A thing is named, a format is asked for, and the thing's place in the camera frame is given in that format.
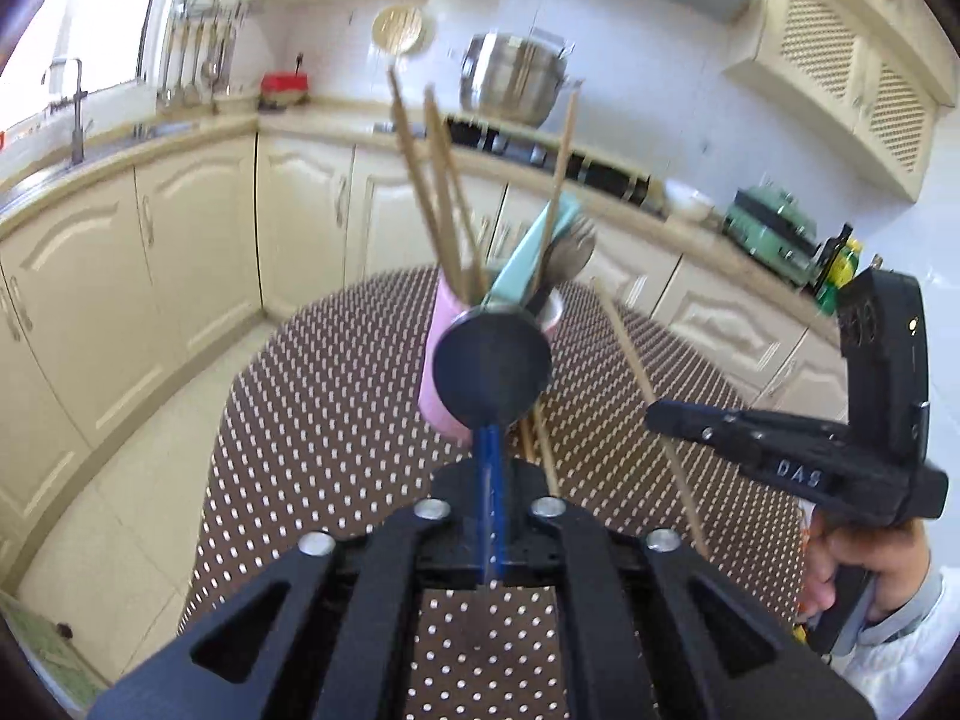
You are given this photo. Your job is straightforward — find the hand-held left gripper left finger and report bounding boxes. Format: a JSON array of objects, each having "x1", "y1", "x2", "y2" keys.
[{"x1": 86, "y1": 424, "x2": 492, "y2": 720}]

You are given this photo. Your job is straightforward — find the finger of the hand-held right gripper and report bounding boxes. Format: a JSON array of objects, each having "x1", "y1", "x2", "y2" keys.
[{"x1": 645, "y1": 399, "x2": 760, "y2": 479}]

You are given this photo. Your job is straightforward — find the green yellow bottle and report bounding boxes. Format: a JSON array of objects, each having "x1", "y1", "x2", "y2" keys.
[{"x1": 816, "y1": 240, "x2": 863, "y2": 316}]

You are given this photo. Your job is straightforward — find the kitchen window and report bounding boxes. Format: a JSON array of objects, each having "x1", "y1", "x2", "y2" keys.
[{"x1": 0, "y1": 0, "x2": 185, "y2": 143}]

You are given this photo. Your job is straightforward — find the stainless steel pot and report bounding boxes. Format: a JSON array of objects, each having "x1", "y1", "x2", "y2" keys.
[{"x1": 459, "y1": 28, "x2": 582, "y2": 128}]

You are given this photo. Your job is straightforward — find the red lidded container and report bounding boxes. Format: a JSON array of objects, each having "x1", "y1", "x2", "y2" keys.
[{"x1": 259, "y1": 71, "x2": 310, "y2": 110}]

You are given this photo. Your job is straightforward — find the metal fork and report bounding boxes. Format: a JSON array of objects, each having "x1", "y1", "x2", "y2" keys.
[{"x1": 525, "y1": 211, "x2": 599, "y2": 316}]

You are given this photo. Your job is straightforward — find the black gas stove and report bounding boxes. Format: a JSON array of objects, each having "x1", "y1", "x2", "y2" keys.
[{"x1": 375, "y1": 114, "x2": 653, "y2": 207}]

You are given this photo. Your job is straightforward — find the blue handled metal ladle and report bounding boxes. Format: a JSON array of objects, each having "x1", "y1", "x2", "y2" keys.
[{"x1": 433, "y1": 307, "x2": 554, "y2": 436}]

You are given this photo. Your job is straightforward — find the round woven trivet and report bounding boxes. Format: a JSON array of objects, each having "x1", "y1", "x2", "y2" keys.
[{"x1": 371, "y1": 4, "x2": 428, "y2": 56}]

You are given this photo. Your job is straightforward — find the pile of wooden chopsticks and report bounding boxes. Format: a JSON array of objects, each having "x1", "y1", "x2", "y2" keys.
[{"x1": 516, "y1": 401, "x2": 562, "y2": 500}]

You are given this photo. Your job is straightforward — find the bamboo chopstick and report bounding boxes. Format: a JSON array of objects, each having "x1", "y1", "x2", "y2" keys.
[
  {"x1": 439, "y1": 127, "x2": 492, "y2": 305},
  {"x1": 592, "y1": 277, "x2": 712, "y2": 562},
  {"x1": 536, "y1": 88, "x2": 580, "y2": 290},
  {"x1": 424, "y1": 86, "x2": 470, "y2": 297},
  {"x1": 386, "y1": 66, "x2": 466, "y2": 301}
]

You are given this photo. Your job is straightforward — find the beige kitchen countertop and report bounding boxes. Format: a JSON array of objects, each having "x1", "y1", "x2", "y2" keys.
[{"x1": 0, "y1": 94, "x2": 841, "y2": 331}]

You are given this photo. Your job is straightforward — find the metal kitchen faucet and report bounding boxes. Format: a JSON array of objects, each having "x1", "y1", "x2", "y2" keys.
[{"x1": 46, "y1": 58, "x2": 89, "y2": 166}]

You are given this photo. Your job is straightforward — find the green countertop appliance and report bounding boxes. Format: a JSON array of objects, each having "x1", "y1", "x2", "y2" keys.
[{"x1": 722, "y1": 186, "x2": 822, "y2": 286}]

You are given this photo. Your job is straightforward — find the person's right forearm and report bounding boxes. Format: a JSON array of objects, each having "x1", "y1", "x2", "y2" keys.
[{"x1": 832, "y1": 562, "x2": 960, "y2": 720}]

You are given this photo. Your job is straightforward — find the teal spatula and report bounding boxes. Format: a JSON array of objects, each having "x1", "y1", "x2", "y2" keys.
[{"x1": 487, "y1": 191, "x2": 582, "y2": 308}]

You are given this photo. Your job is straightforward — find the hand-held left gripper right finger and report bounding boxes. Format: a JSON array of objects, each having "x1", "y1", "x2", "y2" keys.
[{"x1": 491, "y1": 426, "x2": 878, "y2": 720}]

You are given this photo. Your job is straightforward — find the white bowl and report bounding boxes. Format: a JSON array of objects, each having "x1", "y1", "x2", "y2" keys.
[{"x1": 664, "y1": 178, "x2": 717, "y2": 222}]

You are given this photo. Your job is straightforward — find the cream base cabinets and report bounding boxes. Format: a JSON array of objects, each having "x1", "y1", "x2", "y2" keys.
[{"x1": 0, "y1": 131, "x2": 852, "y2": 586}]

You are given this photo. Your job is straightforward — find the pink utensil holder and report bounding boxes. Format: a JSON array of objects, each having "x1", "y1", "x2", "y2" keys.
[{"x1": 416, "y1": 259, "x2": 565, "y2": 445}]

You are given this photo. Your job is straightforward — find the green floor mat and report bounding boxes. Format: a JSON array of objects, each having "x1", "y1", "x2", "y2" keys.
[{"x1": 0, "y1": 589, "x2": 110, "y2": 717}]

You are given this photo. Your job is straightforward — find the person's right hand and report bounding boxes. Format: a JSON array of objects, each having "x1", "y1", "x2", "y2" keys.
[{"x1": 801, "y1": 519, "x2": 935, "y2": 622}]

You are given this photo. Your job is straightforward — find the cream lattice wall cabinet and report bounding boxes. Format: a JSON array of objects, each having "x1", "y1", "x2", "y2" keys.
[{"x1": 724, "y1": 0, "x2": 960, "y2": 203}]

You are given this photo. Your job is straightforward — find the row of hanging utensils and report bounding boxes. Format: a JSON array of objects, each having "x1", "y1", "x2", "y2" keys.
[{"x1": 156, "y1": 0, "x2": 248, "y2": 110}]

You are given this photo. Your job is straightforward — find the brown polka dot tablecloth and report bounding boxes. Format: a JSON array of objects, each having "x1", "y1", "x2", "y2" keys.
[{"x1": 176, "y1": 264, "x2": 815, "y2": 720}]

